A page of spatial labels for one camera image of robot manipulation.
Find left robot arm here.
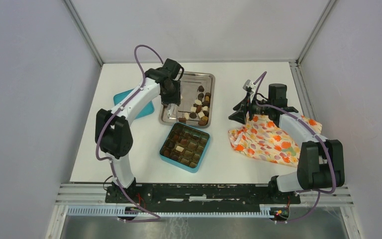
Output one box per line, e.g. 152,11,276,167
95,59,184,203

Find metal serving tongs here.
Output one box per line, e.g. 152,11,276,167
166,104,177,119

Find white slotted cable duct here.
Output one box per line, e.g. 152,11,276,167
66,204,278,219

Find silver metal tray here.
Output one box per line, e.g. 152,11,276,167
158,72,215,128

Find purple cable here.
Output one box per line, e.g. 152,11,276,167
95,44,161,224
250,71,337,225

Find teal box lid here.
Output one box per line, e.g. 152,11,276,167
113,89,155,119

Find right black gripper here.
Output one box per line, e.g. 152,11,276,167
229,92,273,125

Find teal chocolate box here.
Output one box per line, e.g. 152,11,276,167
159,122,211,173

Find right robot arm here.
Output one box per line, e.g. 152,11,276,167
228,81,345,203

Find pile of assorted chocolates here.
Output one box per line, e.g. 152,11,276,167
177,85,211,127

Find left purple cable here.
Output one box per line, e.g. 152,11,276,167
95,44,161,224

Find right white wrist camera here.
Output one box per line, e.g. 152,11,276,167
243,79,258,97

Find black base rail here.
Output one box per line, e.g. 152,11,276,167
105,183,301,213

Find floral cloth bag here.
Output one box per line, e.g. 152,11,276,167
228,113,325,168

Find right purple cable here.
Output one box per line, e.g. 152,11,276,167
250,71,337,225

